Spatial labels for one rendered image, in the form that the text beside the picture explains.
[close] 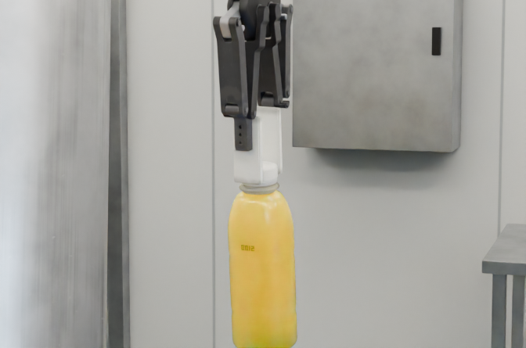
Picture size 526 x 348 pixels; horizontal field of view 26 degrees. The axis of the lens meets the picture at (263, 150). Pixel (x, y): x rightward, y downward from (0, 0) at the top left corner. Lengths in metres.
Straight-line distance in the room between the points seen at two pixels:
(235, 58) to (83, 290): 0.67
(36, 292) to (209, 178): 4.23
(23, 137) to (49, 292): 0.06
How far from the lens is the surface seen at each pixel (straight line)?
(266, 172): 1.15
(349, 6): 4.21
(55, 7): 0.45
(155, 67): 4.70
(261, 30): 1.12
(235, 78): 1.10
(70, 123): 0.45
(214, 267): 4.70
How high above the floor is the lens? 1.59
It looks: 6 degrees down
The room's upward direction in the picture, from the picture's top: straight up
